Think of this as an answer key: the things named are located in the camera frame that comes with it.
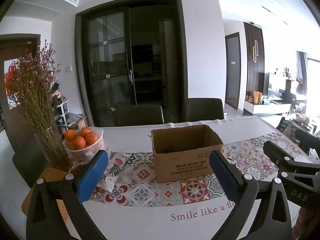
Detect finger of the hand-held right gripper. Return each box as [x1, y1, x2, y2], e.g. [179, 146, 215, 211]
[295, 129, 320, 155]
[263, 140, 320, 174]

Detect brown cardboard box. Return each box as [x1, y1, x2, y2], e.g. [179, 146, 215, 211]
[151, 124, 224, 183]

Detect glass vase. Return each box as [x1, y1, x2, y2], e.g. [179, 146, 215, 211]
[34, 126, 73, 172]

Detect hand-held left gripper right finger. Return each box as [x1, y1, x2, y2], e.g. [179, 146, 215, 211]
[209, 150, 293, 240]

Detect patterned cushion chair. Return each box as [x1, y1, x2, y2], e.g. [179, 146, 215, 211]
[278, 117, 313, 141]

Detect dark glass sliding door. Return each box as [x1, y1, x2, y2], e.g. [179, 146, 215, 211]
[75, 0, 188, 127]

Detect dried pink flower bunch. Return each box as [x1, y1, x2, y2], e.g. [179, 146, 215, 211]
[5, 39, 62, 137]

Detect woven straw placemat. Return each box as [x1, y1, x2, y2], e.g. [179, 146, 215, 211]
[21, 167, 77, 217]

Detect dark interior door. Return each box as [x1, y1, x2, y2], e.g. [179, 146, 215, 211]
[224, 32, 240, 111]

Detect brown wooden door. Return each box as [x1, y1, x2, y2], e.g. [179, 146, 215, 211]
[0, 34, 42, 178]

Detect leaf print cloth pouch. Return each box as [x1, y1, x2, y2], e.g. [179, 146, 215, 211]
[96, 152, 131, 193]

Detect person's right hand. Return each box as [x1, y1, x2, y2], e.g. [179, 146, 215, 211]
[297, 204, 320, 240]

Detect patterned tile-print table runner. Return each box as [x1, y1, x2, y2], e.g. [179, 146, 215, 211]
[89, 132, 304, 207]

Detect white slatted fruit basket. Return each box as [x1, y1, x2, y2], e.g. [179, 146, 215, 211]
[62, 127, 105, 161]

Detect white plastic stool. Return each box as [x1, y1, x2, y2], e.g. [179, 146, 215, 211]
[56, 101, 69, 121]

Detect white low cabinet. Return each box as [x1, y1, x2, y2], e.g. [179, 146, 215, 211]
[244, 98, 292, 117]

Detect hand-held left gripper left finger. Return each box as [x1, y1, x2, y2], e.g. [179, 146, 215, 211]
[26, 150, 109, 240]

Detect dark dining chair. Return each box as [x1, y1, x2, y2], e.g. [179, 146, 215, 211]
[112, 104, 165, 127]
[182, 98, 225, 123]
[12, 152, 48, 188]

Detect dark slatted wall panel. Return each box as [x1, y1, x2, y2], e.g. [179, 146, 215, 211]
[244, 22, 265, 100]

